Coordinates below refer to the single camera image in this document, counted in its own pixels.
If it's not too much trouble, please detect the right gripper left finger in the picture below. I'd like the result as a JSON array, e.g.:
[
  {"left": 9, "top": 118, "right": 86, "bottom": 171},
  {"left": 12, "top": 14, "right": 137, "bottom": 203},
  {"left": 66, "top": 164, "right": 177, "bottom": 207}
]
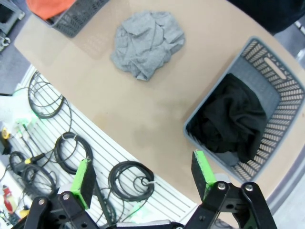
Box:
[{"left": 23, "top": 158, "right": 101, "bottom": 229}]

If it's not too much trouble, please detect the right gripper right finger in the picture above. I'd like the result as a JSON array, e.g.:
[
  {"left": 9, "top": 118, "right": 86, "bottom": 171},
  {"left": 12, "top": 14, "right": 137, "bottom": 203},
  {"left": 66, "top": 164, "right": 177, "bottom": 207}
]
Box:
[{"left": 184, "top": 150, "right": 278, "bottom": 229}]

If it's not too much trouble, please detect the black garment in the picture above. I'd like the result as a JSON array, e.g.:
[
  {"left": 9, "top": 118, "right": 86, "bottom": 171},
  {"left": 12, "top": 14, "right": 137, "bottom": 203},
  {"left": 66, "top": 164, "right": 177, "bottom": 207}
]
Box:
[{"left": 190, "top": 73, "right": 267, "bottom": 163}]

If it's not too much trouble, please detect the orange garment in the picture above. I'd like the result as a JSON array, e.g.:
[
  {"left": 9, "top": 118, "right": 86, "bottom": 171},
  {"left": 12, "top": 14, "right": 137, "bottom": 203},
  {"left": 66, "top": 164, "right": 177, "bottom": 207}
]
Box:
[{"left": 25, "top": 0, "right": 77, "bottom": 21}]

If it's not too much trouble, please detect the red bottle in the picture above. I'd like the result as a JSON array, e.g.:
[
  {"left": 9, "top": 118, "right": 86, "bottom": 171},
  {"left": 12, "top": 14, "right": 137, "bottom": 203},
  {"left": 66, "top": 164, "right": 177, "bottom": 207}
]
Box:
[{"left": 1, "top": 185, "right": 13, "bottom": 214}]

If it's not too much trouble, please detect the yellow tape measure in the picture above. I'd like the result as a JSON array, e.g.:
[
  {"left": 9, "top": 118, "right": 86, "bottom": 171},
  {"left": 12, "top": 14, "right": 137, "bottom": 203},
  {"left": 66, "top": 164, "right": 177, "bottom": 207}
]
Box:
[{"left": 1, "top": 127, "right": 12, "bottom": 141}]

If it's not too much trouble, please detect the grey plastic lattice basket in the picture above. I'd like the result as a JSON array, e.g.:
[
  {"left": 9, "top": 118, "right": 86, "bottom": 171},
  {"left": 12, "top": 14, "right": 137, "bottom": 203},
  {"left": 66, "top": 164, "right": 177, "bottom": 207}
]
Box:
[
  {"left": 30, "top": 0, "right": 110, "bottom": 38},
  {"left": 183, "top": 36, "right": 305, "bottom": 183}
]

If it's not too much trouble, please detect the dark grey garment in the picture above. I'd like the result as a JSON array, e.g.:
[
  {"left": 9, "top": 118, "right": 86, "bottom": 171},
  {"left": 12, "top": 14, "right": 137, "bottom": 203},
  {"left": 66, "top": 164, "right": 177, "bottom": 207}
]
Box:
[{"left": 110, "top": 10, "right": 186, "bottom": 82}]

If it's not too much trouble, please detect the person in black T-shirt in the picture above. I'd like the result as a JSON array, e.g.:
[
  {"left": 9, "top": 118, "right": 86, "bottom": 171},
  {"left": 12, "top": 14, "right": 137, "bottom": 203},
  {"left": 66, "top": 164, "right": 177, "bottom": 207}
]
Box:
[{"left": 226, "top": 0, "right": 305, "bottom": 34}]

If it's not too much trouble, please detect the dark metal cart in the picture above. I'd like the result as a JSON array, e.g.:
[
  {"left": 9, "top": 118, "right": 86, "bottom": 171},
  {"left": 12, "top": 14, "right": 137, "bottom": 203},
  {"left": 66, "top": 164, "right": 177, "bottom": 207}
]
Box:
[{"left": 0, "top": 0, "right": 26, "bottom": 52}]

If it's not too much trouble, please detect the black coiled cable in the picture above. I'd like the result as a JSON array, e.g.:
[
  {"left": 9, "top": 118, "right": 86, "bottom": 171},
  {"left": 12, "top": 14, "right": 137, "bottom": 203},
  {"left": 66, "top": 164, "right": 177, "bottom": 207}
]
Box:
[
  {"left": 54, "top": 132, "right": 94, "bottom": 175},
  {"left": 28, "top": 70, "right": 70, "bottom": 120},
  {"left": 108, "top": 161, "right": 155, "bottom": 202},
  {"left": 9, "top": 151, "right": 58, "bottom": 198}
]

